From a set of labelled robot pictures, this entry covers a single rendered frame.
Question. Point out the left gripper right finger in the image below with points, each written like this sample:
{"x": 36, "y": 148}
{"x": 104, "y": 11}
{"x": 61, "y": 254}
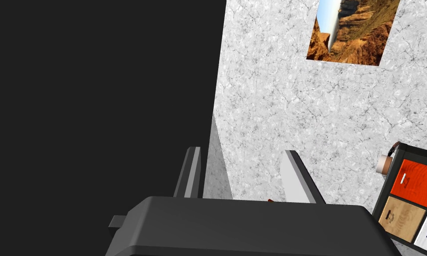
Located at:
{"x": 296, "y": 181}

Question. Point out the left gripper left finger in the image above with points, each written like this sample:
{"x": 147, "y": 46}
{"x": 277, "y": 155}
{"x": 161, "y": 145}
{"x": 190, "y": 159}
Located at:
{"x": 190, "y": 174}

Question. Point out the black dresser with coloured drawers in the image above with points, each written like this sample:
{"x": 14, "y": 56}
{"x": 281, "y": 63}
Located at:
{"x": 410, "y": 199}

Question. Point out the canyon landscape wall picture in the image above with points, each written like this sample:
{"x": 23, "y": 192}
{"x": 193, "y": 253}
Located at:
{"x": 353, "y": 30}

